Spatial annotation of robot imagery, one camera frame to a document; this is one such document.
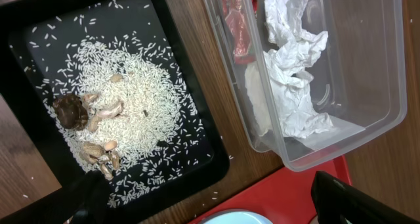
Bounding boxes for black plastic tray bin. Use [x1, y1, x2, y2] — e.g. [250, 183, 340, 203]
[1, 0, 230, 223]

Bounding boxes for red snack wrapper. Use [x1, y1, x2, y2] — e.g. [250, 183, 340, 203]
[221, 0, 255, 64]

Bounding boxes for red serving tray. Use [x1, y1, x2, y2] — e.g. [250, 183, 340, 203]
[191, 156, 352, 223]

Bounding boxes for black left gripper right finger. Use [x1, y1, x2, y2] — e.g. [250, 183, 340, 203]
[311, 171, 419, 224]

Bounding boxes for food scraps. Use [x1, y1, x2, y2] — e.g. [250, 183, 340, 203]
[23, 0, 214, 209]

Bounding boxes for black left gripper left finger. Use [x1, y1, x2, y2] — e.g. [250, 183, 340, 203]
[1, 171, 110, 224]

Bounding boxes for clear plastic bin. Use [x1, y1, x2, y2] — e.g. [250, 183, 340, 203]
[204, 0, 407, 171]

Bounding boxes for white napkin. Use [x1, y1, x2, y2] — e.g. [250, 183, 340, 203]
[263, 0, 334, 139]

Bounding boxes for light blue dinner plate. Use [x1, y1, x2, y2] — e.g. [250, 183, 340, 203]
[199, 210, 272, 224]

